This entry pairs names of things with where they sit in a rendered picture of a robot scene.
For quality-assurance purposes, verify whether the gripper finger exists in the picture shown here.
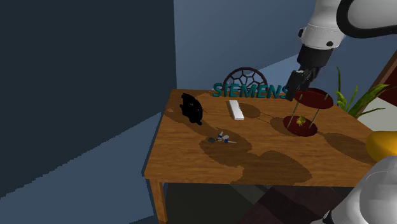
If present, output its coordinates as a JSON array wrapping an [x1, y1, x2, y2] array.
[[284, 69, 307, 102], [302, 67, 321, 92]]

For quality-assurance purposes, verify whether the dark red two-tier stand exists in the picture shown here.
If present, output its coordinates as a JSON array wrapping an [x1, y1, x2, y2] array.
[[282, 87, 335, 137]]

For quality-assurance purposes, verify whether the teal letter sign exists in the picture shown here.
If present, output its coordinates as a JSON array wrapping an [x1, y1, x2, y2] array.
[[211, 82, 290, 100]]

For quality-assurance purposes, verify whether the dark round-backed chair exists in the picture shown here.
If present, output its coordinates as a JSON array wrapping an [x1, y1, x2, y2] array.
[[222, 66, 269, 92]]

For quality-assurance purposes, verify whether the green leafy plant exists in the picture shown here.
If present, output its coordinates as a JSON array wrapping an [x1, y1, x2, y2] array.
[[334, 66, 390, 119]]

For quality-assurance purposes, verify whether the white flat bar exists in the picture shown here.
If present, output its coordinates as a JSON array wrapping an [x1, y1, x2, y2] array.
[[228, 99, 245, 121]]

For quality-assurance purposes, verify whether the brown framed white furniture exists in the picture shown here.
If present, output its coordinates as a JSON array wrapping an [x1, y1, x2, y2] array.
[[356, 49, 397, 132]]

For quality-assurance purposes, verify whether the yellow rounded object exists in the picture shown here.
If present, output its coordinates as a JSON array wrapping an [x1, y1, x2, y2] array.
[[365, 130, 397, 163]]

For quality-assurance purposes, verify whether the black figure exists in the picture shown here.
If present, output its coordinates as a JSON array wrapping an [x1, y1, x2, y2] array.
[[179, 92, 204, 126]]

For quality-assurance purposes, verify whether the wooden table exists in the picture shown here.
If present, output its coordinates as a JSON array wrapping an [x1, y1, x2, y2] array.
[[143, 88, 378, 224]]

